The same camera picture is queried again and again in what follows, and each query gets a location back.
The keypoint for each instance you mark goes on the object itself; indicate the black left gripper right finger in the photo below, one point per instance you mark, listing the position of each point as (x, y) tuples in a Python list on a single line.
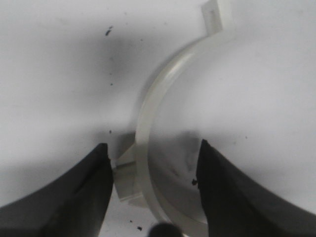
[(237, 206)]

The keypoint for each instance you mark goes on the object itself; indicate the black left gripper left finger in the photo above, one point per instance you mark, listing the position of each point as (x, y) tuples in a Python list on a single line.
[(73, 205)]

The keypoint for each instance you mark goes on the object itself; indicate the white half pipe clamp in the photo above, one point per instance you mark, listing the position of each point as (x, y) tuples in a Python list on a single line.
[(131, 174)]

